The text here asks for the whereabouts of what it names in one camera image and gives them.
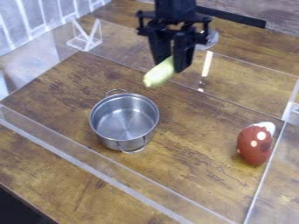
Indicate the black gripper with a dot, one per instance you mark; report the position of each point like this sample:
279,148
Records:
186,29

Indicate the green handled metal spoon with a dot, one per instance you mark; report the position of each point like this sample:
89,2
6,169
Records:
161,72

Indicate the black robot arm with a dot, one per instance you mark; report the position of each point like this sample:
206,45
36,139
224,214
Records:
173,7

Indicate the black bar on table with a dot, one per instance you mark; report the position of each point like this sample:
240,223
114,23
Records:
232,17

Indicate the stainless steel pot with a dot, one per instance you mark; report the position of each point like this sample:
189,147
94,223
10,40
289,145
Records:
122,120

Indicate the red spotted mushroom toy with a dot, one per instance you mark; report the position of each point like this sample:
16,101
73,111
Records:
253,142

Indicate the clear acrylic front barrier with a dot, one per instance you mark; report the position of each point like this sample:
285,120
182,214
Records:
157,196

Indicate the clear acrylic barrier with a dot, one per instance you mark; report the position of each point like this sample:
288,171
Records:
157,196
275,204

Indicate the clear acrylic right barrier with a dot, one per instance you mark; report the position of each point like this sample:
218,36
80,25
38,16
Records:
275,204

